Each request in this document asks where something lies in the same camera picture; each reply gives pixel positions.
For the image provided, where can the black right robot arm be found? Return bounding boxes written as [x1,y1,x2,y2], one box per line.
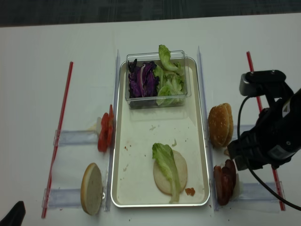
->
[228,91,301,171]

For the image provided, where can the lettuce leaf on bun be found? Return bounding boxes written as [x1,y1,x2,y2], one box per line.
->
[152,143,181,204]

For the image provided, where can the tomato slices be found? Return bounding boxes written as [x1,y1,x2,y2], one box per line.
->
[97,105,114,153]

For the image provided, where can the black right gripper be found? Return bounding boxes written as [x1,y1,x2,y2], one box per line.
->
[228,107,297,170]

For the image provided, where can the green lettuce in box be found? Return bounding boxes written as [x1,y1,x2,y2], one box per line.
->
[154,45,185,106]

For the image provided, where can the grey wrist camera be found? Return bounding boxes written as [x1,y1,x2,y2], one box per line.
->
[239,70,286,98]

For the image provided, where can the left upper clear divider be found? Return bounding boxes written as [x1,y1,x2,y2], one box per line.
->
[58,130,98,146]

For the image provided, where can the sesame bun front half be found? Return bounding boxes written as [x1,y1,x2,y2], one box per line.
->
[208,105,230,148]

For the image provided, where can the red strip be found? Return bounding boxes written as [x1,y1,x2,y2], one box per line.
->
[41,61,73,219]
[246,51,286,211]

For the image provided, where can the left red strip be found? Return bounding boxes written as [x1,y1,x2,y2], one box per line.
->
[41,61,73,219]

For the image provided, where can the clear long rail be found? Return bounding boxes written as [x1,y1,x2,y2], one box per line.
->
[197,46,219,211]
[103,48,121,211]

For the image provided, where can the white bun half left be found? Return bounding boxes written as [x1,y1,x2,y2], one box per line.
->
[80,163,103,216]

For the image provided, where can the left lower clear divider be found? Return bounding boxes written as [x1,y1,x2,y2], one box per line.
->
[42,188,81,209]

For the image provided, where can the black object bottom left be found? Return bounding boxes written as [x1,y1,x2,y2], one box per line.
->
[0,201,26,226]

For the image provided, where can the right lower clear divider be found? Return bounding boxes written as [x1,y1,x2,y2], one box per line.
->
[233,181,285,202]

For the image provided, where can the black camera cable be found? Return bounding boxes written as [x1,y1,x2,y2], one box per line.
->
[237,95,301,211]

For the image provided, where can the clear plastic salad box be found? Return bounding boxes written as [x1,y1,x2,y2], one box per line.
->
[124,50,190,109]

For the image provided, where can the white metal tray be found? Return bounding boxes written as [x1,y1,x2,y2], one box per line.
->
[111,58,210,208]

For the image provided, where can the left clear long rail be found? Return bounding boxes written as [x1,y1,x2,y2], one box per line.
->
[103,48,121,211]

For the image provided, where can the right clear long rail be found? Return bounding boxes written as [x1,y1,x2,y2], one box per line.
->
[197,46,219,211]

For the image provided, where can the sesame bun half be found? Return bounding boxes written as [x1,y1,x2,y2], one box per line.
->
[223,103,233,147]
[208,105,230,148]

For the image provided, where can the right red strip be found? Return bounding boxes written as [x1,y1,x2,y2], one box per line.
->
[246,51,286,211]

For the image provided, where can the stacked meat patty slices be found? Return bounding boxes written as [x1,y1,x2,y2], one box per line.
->
[214,159,237,206]

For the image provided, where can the purple cabbage leaves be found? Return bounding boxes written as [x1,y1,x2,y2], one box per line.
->
[127,59,159,98]

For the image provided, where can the orange crumb on tray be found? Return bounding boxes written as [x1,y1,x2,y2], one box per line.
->
[185,187,196,196]

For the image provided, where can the sesame bun rear half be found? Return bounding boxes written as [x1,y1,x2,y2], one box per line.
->
[223,103,233,147]

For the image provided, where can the bottom bun slice on tray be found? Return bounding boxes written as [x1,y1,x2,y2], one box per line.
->
[153,150,188,195]

